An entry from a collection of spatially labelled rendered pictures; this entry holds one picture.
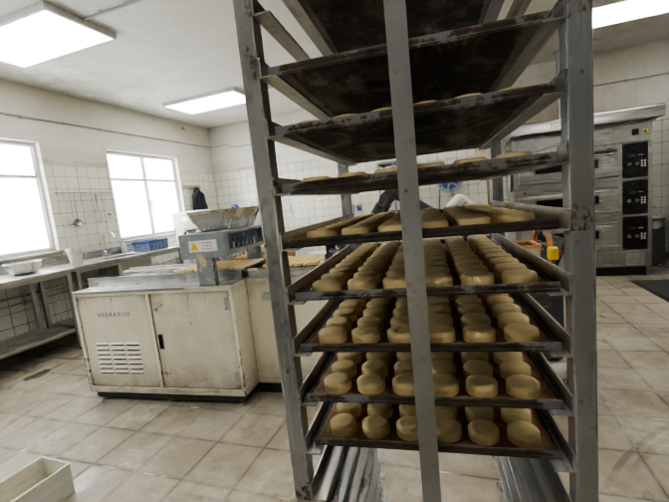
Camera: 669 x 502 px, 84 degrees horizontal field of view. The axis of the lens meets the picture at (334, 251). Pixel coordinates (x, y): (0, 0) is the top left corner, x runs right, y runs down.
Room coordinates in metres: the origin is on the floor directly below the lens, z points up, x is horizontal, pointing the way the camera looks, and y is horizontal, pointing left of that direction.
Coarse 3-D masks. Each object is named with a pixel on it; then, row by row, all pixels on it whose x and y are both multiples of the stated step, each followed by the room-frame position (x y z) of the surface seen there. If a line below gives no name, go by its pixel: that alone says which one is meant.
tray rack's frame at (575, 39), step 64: (384, 0) 0.56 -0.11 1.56; (576, 0) 0.50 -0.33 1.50; (256, 64) 0.61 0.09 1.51; (576, 64) 0.50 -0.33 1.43; (256, 128) 0.61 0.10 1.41; (576, 128) 0.50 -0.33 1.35; (576, 192) 0.50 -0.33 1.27; (576, 256) 0.50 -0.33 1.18; (576, 320) 0.50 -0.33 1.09; (576, 384) 0.50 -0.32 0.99; (576, 448) 0.50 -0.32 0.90
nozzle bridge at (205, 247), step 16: (256, 224) 2.91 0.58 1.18; (192, 240) 2.38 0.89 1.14; (208, 240) 2.35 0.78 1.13; (224, 240) 2.33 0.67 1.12; (256, 240) 2.93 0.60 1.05; (192, 256) 2.39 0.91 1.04; (208, 256) 2.36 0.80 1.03; (224, 256) 2.33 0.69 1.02; (256, 256) 3.02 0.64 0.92; (208, 272) 2.36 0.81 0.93
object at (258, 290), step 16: (256, 288) 2.49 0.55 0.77; (256, 304) 2.49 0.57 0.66; (304, 304) 2.41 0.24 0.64; (320, 304) 2.38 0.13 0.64; (256, 320) 2.50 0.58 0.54; (272, 320) 2.47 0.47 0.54; (304, 320) 2.41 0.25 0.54; (256, 336) 2.50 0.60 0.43; (272, 336) 2.47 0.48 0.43; (256, 352) 2.51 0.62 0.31; (272, 352) 2.48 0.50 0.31; (272, 368) 2.48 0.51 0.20; (304, 368) 2.42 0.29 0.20; (272, 384) 2.52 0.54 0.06
